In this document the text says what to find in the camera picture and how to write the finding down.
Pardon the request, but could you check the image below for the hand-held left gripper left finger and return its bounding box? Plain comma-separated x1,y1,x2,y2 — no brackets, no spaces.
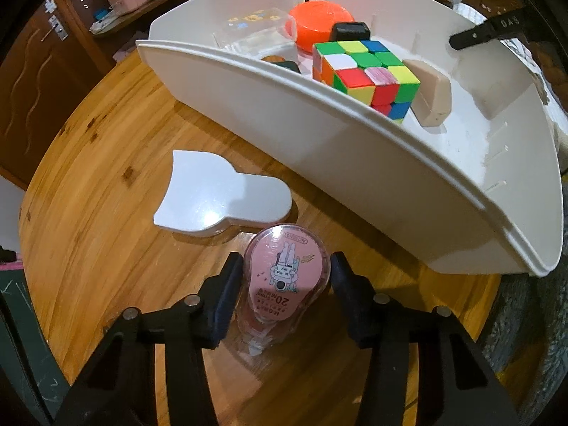
53,252,244,426

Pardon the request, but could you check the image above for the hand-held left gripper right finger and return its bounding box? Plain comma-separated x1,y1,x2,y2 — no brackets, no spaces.
331,251,520,426

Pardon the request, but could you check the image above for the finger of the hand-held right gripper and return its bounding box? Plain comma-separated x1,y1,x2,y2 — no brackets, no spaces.
449,6,526,51

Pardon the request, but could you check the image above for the pink correction tape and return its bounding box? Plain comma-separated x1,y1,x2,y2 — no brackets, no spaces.
235,225,333,358

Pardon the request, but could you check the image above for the beige power adapter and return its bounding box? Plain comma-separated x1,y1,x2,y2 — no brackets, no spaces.
403,59,452,129

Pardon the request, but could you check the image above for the black charger plug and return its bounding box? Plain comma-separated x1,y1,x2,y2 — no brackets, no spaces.
329,21,371,44

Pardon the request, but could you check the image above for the multicoloured puzzle cube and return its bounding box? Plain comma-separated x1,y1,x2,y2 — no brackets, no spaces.
312,40,421,125

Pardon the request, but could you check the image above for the white plastic bin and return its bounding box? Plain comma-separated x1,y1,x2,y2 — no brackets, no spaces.
135,0,564,278

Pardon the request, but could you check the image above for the orange round container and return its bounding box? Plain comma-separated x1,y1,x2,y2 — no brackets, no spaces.
288,0,356,54

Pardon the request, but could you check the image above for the clear plastic box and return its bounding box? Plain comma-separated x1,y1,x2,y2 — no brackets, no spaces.
217,7,298,63

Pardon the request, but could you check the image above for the white fan-shaped plastic piece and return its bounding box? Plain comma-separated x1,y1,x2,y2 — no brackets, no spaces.
153,150,294,237

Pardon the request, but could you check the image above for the grey fluffy rug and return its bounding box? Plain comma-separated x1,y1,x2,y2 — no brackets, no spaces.
477,271,568,409

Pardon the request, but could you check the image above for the brown wooden door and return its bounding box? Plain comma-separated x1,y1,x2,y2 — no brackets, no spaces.
0,0,114,191

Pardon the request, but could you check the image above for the wooden corner shelf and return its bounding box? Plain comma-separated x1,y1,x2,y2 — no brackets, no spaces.
58,0,209,76

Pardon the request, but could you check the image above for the green chalkboard with pink frame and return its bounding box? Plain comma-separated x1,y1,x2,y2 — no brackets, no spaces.
0,246,67,426

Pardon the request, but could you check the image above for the silver door handle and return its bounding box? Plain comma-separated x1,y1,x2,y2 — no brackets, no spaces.
42,15,69,43

